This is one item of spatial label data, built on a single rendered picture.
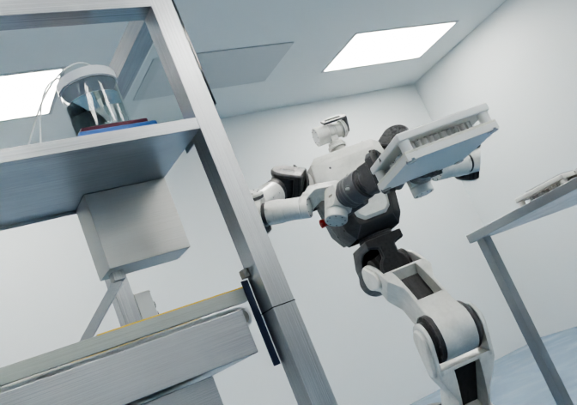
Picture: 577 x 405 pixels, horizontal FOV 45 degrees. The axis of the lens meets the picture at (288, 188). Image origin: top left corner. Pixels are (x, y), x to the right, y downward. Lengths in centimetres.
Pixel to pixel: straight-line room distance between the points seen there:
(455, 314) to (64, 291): 373
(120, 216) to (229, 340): 45
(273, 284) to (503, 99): 554
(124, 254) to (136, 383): 41
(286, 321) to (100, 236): 52
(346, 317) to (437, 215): 158
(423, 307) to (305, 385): 65
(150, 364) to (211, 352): 13
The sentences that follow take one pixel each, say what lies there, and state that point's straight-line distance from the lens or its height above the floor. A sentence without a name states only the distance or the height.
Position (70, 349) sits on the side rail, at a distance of 144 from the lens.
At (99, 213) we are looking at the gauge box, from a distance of 177.
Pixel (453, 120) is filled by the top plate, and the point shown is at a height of 102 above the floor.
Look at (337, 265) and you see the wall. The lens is 619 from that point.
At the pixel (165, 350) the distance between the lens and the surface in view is 149.
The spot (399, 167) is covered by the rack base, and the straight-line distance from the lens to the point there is 166.
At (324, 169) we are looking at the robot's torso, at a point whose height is 119.
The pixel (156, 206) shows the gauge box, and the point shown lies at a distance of 182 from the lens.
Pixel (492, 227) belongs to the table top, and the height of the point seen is 83.
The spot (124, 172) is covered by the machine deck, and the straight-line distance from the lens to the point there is 173.
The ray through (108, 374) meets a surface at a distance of 145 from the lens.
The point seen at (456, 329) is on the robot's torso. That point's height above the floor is 57.
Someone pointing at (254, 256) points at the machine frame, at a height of 90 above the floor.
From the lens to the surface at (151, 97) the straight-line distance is 200.
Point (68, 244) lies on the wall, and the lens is 544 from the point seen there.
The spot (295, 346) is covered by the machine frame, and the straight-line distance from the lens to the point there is 153.
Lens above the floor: 64
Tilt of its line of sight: 14 degrees up
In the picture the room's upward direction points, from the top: 23 degrees counter-clockwise
